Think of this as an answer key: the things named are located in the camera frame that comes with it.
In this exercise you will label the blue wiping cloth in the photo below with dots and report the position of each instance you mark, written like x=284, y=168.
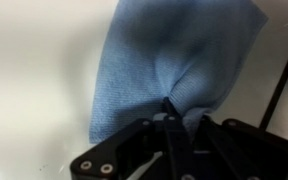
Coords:
x=188, y=51

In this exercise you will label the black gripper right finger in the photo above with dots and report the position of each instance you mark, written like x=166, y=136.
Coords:
x=235, y=150

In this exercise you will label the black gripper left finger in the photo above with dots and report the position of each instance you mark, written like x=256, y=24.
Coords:
x=117, y=157

